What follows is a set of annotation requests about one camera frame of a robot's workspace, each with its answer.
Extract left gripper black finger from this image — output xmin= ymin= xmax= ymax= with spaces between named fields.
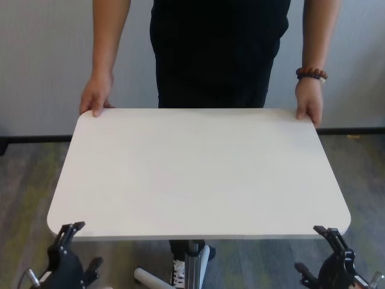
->
xmin=48 ymin=222 xmax=86 ymax=260
xmin=83 ymin=256 xmax=104 ymax=283

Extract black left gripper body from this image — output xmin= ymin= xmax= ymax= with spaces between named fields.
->
xmin=38 ymin=250 xmax=88 ymax=289

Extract left arm grey cable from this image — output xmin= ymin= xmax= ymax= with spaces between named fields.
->
xmin=17 ymin=270 xmax=31 ymax=289

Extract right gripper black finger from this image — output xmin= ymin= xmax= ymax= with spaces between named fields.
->
xmin=294 ymin=262 xmax=321 ymax=286
xmin=312 ymin=225 xmax=354 ymax=263

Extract left arm silver cable connector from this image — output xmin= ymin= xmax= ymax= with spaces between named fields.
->
xmin=26 ymin=269 xmax=42 ymax=287

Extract black trousers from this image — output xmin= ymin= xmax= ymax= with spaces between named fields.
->
xmin=167 ymin=240 xmax=218 ymax=272

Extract person's left hand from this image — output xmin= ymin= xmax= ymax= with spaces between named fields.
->
xmin=294 ymin=79 xmax=325 ymax=128

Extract black white right sneaker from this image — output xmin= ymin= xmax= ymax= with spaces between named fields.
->
xmin=170 ymin=258 xmax=188 ymax=287

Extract brown bead bracelet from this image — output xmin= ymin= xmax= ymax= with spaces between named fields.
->
xmin=295 ymin=66 xmax=328 ymax=84

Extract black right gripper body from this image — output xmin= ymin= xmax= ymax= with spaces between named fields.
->
xmin=318 ymin=252 xmax=366 ymax=289

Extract person's left forearm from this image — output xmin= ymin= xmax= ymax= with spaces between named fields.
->
xmin=296 ymin=0 xmax=342 ymax=72

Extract person's right hand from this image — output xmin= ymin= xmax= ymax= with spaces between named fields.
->
xmin=79 ymin=71 xmax=116 ymax=118

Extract person's right forearm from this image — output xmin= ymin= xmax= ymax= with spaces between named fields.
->
xmin=90 ymin=0 xmax=156 ymax=81

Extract black short sleeve shirt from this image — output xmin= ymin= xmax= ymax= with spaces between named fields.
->
xmin=149 ymin=0 xmax=291 ymax=110

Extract white height-adjustable table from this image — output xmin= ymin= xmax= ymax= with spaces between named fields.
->
xmin=47 ymin=108 xmax=353 ymax=289

